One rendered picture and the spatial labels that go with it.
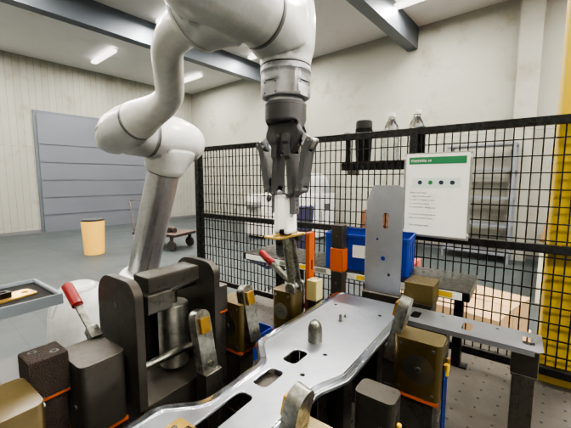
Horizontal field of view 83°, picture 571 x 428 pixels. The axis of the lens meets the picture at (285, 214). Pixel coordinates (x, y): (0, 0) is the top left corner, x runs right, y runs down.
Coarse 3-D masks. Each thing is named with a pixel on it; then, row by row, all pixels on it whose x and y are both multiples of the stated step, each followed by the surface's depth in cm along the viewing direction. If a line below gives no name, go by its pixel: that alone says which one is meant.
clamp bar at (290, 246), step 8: (288, 240) 87; (296, 240) 90; (288, 248) 87; (296, 248) 90; (288, 256) 88; (296, 256) 90; (288, 264) 88; (296, 264) 90; (288, 272) 88; (296, 272) 90; (288, 280) 88; (296, 280) 90; (296, 288) 88
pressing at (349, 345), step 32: (320, 320) 82; (352, 320) 82; (384, 320) 82; (288, 352) 67; (320, 352) 67; (352, 352) 67; (288, 384) 56; (320, 384) 57; (160, 416) 49; (192, 416) 49; (256, 416) 49
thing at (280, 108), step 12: (276, 108) 55; (288, 108) 54; (300, 108) 55; (276, 120) 55; (288, 120) 55; (300, 120) 56; (276, 132) 58; (288, 132) 57; (300, 132) 55; (300, 144) 57
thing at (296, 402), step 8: (296, 384) 40; (288, 392) 39; (296, 392) 39; (304, 392) 39; (312, 392) 40; (288, 400) 39; (296, 400) 38; (304, 400) 38; (312, 400) 41; (288, 408) 39; (296, 408) 38; (304, 408) 39; (288, 416) 39; (296, 416) 38; (304, 416) 40; (280, 424) 40; (288, 424) 39; (296, 424) 38; (304, 424) 41
